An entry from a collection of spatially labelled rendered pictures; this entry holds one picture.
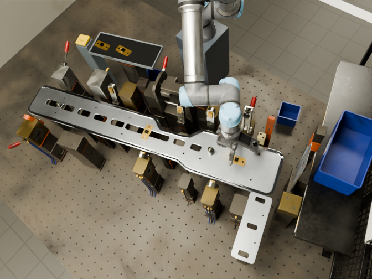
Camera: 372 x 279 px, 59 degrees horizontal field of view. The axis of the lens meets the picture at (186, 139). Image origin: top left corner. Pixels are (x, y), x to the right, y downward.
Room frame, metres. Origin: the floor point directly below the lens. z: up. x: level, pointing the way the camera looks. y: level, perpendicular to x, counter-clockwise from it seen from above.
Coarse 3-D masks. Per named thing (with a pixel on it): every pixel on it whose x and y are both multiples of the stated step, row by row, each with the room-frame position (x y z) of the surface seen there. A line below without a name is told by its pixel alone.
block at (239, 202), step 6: (234, 198) 0.34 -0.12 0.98; (240, 198) 0.33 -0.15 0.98; (246, 198) 0.32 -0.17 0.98; (234, 204) 0.31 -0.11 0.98; (240, 204) 0.30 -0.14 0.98; (234, 210) 0.29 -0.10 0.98; (240, 210) 0.28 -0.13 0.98; (234, 216) 0.27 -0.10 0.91; (240, 216) 0.26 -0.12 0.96; (234, 222) 0.28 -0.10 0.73; (240, 222) 0.26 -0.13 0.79; (234, 228) 0.26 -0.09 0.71
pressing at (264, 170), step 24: (48, 96) 1.20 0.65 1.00; (72, 96) 1.14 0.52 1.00; (72, 120) 1.00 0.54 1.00; (96, 120) 0.95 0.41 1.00; (120, 120) 0.90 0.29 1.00; (144, 120) 0.86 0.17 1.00; (144, 144) 0.73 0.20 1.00; (168, 144) 0.69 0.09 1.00; (216, 144) 0.61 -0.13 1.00; (192, 168) 0.53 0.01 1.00; (216, 168) 0.49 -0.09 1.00; (240, 168) 0.46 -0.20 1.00; (264, 168) 0.42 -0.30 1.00; (264, 192) 0.32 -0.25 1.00
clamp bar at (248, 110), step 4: (244, 108) 0.63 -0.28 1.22; (248, 108) 0.63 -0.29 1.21; (252, 108) 0.62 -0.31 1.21; (244, 112) 0.63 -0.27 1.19; (248, 112) 0.61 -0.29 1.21; (252, 112) 0.62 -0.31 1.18; (244, 116) 0.60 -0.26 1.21; (248, 116) 0.59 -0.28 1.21; (244, 120) 0.62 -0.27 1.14; (248, 120) 0.61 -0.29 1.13; (244, 124) 0.62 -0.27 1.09; (248, 124) 0.61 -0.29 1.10; (248, 128) 0.60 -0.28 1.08; (248, 132) 0.59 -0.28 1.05
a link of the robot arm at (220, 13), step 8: (208, 0) 0.90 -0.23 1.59; (216, 0) 0.89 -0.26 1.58; (224, 0) 0.89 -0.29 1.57; (232, 0) 0.90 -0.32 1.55; (240, 0) 1.12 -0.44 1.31; (216, 8) 1.11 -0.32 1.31; (224, 8) 1.04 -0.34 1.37; (232, 8) 1.06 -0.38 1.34; (240, 8) 1.09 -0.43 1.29; (216, 16) 1.12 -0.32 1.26; (224, 16) 1.09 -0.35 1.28; (232, 16) 1.09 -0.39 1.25; (240, 16) 1.09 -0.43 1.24
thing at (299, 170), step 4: (308, 148) 0.36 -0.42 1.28; (304, 152) 0.37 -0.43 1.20; (308, 152) 0.33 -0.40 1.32; (304, 156) 0.35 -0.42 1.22; (300, 160) 0.37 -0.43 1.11; (304, 160) 0.33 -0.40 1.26; (300, 164) 0.35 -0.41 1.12; (304, 164) 0.30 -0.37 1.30; (300, 168) 0.33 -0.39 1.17; (304, 168) 0.28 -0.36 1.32; (296, 172) 0.35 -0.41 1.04; (300, 172) 0.30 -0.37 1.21; (296, 176) 0.32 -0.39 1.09; (296, 180) 0.28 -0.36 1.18; (292, 184) 0.31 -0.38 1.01; (292, 188) 0.28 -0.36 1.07
